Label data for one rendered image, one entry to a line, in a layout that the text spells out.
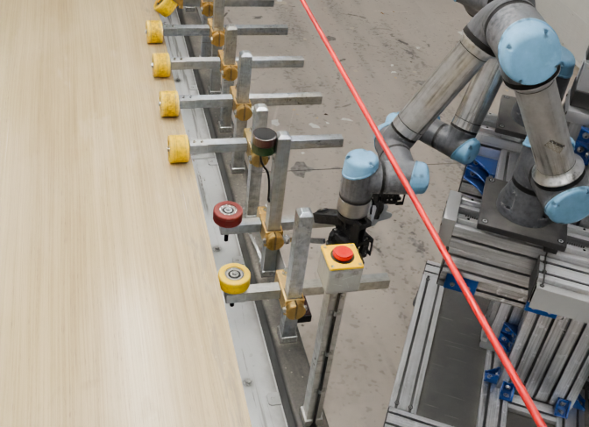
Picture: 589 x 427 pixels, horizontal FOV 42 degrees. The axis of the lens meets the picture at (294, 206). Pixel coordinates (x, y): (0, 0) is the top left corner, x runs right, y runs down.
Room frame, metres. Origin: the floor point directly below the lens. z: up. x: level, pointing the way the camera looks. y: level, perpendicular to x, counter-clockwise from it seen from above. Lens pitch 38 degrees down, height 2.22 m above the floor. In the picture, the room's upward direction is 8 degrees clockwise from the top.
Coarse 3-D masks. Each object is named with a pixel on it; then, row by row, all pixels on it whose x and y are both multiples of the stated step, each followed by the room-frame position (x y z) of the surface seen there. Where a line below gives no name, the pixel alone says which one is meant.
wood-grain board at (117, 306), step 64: (0, 0) 2.72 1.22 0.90; (64, 0) 2.79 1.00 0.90; (128, 0) 2.87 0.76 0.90; (0, 64) 2.25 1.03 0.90; (64, 64) 2.30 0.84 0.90; (128, 64) 2.36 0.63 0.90; (0, 128) 1.88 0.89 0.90; (64, 128) 1.92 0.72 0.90; (128, 128) 1.97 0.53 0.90; (0, 192) 1.59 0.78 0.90; (64, 192) 1.62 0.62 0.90; (128, 192) 1.66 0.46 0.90; (192, 192) 1.70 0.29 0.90; (0, 256) 1.35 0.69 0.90; (64, 256) 1.38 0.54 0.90; (128, 256) 1.41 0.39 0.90; (192, 256) 1.44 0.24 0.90; (0, 320) 1.15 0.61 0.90; (64, 320) 1.17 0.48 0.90; (128, 320) 1.20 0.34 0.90; (192, 320) 1.22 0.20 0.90; (0, 384) 0.98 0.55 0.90; (64, 384) 1.00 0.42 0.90; (128, 384) 1.02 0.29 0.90; (192, 384) 1.04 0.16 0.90
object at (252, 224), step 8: (288, 216) 1.70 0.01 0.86; (368, 216) 1.75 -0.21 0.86; (240, 224) 1.63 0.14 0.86; (248, 224) 1.64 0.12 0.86; (256, 224) 1.65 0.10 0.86; (288, 224) 1.68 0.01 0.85; (320, 224) 1.70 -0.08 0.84; (328, 224) 1.71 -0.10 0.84; (224, 232) 1.62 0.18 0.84; (232, 232) 1.62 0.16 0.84; (240, 232) 1.63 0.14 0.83; (248, 232) 1.64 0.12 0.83
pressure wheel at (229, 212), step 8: (216, 208) 1.64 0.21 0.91; (224, 208) 1.64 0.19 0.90; (232, 208) 1.65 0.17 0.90; (240, 208) 1.65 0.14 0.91; (216, 216) 1.61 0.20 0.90; (224, 216) 1.61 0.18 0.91; (232, 216) 1.61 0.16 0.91; (240, 216) 1.62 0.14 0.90; (224, 224) 1.60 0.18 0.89; (232, 224) 1.60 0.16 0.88; (224, 240) 1.63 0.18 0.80
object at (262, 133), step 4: (260, 128) 1.64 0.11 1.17; (264, 128) 1.64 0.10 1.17; (256, 132) 1.62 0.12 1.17; (260, 132) 1.62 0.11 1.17; (264, 132) 1.62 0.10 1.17; (268, 132) 1.63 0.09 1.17; (272, 132) 1.63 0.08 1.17; (256, 136) 1.60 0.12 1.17; (260, 136) 1.61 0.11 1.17; (264, 136) 1.61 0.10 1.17; (268, 136) 1.61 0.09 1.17; (272, 136) 1.61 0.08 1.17; (264, 148) 1.59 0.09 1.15; (260, 156) 1.62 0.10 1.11; (272, 156) 1.64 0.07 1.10; (260, 160) 1.62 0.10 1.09; (264, 168) 1.62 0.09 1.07; (268, 176) 1.62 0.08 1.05; (268, 180) 1.62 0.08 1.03; (268, 184) 1.62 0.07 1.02; (268, 188) 1.62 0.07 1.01; (268, 192) 1.62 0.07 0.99; (268, 196) 1.62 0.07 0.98; (268, 200) 1.62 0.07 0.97
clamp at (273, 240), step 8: (264, 216) 1.67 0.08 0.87; (264, 224) 1.64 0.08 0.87; (280, 224) 1.65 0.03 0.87; (264, 232) 1.62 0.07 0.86; (272, 232) 1.61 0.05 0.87; (280, 232) 1.62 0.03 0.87; (264, 240) 1.59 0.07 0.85; (272, 240) 1.59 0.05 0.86; (280, 240) 1.60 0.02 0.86; (272, 248) 1.59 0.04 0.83
